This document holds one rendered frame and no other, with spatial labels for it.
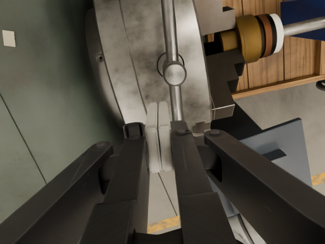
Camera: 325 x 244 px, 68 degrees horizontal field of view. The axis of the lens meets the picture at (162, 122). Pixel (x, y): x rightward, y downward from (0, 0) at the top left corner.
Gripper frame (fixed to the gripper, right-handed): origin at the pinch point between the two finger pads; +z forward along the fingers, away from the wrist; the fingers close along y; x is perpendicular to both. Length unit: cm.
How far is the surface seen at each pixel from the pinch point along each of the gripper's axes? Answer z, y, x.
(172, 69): 5.2, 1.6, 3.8
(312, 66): 50, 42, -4
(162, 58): 13.9, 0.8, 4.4
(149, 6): 15.6, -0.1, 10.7
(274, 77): 50, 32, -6
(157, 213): 151, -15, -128
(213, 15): 26.1, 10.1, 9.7
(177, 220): 152, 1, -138
